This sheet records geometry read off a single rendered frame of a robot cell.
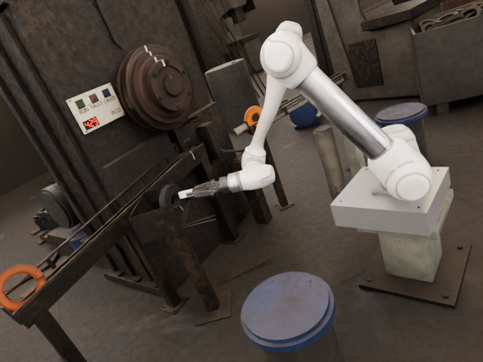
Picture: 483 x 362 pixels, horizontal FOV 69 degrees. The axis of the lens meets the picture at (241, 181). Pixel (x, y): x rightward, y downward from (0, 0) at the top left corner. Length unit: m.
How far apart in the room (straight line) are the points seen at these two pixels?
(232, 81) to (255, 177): 3.29
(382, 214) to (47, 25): 1.72
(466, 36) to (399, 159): 2.25
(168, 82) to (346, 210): 1.13
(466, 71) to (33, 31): 3.06
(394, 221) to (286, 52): 0.79
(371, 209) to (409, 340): 0.52
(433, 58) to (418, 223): 2.15
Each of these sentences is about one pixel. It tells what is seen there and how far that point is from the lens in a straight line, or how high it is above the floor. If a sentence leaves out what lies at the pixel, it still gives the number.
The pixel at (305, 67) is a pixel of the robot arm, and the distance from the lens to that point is 1.19.
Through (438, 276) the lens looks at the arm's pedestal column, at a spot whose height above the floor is 0.02.
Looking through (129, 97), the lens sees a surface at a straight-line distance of 1.93.
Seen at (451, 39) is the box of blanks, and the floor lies 0.62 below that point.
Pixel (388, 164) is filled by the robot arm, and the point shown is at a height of 0.70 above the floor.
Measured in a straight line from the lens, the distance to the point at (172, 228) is 1.55.
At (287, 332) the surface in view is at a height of 0.43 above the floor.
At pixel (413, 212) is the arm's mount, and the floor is 0.46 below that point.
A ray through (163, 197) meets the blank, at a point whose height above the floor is 0.73.
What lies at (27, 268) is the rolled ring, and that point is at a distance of 1.76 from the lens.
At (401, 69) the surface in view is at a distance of 4.15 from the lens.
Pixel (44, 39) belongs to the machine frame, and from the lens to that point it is 1.97.
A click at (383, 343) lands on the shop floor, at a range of 1.62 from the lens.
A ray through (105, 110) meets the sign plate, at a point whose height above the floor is 1.12.
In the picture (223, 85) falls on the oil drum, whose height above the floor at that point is 0.67.
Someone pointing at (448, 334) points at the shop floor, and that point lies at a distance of 1.64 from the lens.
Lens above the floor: 1.27
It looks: 23 degrees down
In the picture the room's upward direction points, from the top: 21 degrees counter-clockwise
